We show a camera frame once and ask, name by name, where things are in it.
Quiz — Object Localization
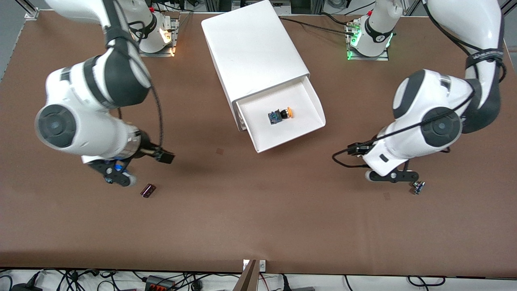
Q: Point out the yellow push button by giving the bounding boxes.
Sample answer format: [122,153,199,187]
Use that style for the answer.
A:
[268,106,294,125]

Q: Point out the white drawer cabinet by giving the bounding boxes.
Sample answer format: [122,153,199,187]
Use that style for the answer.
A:
[201,0,311,132]

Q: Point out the black orange power strip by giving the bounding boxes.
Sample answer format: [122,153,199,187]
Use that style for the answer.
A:
[145,275,176,291]

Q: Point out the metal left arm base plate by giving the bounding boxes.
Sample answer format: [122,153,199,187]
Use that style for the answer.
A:
[346,20,390,61]

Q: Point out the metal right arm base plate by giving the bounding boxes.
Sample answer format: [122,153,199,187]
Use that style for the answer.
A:
[137,17,180,57]

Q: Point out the thin black power cable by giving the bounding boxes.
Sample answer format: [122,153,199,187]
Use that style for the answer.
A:
[279,16,356,37]

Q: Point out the grey camera post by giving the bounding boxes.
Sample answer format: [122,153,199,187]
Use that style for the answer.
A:
[233,259,259,291]

